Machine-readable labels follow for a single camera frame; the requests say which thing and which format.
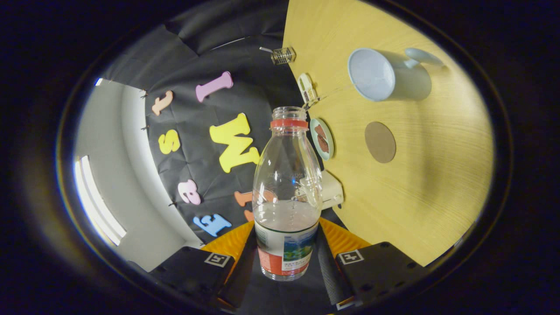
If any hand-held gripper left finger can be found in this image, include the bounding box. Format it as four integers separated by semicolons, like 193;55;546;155
149;220;257;309

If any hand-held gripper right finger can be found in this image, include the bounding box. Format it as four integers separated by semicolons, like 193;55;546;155
317;217;427;311

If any clear plastic juice bottle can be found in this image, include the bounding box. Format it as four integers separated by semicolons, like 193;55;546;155
252;106;323;281

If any round brown coaster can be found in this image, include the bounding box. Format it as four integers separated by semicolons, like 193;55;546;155
364;121;397;164

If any white cup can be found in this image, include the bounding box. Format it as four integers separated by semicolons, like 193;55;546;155
348;47;445;102

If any white toaster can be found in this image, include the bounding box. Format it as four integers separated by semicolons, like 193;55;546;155
319;170;344;210

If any pale green plate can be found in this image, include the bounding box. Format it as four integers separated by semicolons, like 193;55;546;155
310;118;335;161

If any brown meat piece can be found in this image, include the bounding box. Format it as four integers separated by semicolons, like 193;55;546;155
315;125;329;154

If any wooden table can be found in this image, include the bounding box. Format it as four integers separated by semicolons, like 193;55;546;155
282;0;495;267

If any large ceiling light panel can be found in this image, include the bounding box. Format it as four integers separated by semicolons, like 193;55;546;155
73;155;127;246

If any white divided condiment dish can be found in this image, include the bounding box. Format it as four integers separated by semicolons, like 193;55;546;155
297;73;319;108

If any black backdrop cloth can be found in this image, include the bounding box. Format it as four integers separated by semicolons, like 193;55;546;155
103;0;337;245

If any wire mesh holder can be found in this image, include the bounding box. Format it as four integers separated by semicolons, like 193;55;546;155
271;47;296;65

